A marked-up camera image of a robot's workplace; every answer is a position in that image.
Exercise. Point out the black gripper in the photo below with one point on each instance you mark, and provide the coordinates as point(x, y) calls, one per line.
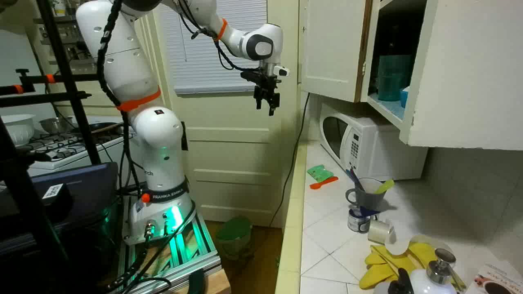
point(265, 81)

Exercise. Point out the grey cup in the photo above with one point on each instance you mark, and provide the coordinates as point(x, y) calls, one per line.
point(365, 197)

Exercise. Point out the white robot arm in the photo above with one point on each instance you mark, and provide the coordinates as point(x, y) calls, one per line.
point(108, 32)

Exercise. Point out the white cupboard cabinet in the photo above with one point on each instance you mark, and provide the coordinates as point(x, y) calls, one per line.
point(344, 40)

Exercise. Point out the teal glass in cupboard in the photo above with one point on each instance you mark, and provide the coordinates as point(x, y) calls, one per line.
point(393, 74)

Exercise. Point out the blue bowl in cupboard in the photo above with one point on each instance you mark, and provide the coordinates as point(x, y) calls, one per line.
point(404, 97)

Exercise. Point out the yellow-green utensil in cup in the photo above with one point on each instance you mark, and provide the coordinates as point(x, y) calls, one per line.
point(385, 187)

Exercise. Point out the white cupboard door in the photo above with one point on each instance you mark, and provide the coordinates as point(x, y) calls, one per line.
point(466, 87)

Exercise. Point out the green sponge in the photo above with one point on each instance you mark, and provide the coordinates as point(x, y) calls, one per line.
point(319, 172)

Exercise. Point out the white microwave oven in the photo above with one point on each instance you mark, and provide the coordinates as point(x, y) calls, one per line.
point(365, 143)

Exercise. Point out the green bucket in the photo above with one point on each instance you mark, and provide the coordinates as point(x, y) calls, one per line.
point(234, 238)

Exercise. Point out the yellow rubber gloves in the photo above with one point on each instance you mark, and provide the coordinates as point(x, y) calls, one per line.
point(385, 267)

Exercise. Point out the white gas stove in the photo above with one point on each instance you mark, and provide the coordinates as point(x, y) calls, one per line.
point(61, 151)

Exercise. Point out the white soap dispenser bottle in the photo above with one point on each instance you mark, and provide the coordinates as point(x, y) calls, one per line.
point(434, 280)

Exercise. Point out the printed paper leaflet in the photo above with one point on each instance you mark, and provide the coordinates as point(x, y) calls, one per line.
point(496, 279)

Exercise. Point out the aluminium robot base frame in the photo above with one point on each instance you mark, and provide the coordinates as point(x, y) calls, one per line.
point(169, 254)

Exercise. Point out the black camera stand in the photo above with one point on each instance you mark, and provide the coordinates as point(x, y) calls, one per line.
point(51, 223)

